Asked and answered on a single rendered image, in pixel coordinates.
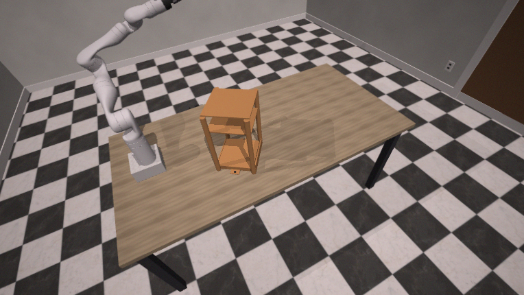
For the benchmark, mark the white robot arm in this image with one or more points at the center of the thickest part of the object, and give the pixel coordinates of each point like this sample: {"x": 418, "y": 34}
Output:
{"x": 104, "y": 87}

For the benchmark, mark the wooden shelving unit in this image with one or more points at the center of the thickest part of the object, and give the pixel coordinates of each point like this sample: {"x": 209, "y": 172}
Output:
{"x": 232, "y": 112}

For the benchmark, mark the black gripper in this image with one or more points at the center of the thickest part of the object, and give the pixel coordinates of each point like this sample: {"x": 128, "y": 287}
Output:
{"x": 167, "y": 3}

